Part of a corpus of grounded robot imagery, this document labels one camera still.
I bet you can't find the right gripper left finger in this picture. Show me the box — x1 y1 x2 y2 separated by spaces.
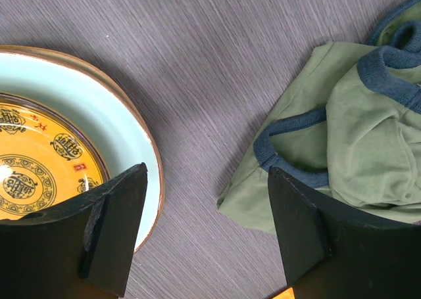
1 164 147 298

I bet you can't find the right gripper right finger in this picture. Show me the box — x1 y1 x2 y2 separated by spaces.
268 168 420 299

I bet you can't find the cream bird plate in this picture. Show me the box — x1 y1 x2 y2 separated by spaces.
0 45 165 254

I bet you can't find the yellow patterned small plate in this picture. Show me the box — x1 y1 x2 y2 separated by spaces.
1 93 110 220

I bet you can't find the orange Mickey Mouse towel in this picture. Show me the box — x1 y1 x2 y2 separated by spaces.
272 287 295 299

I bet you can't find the green shirt with blue trim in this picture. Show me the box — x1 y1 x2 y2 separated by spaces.
216 0 420 233

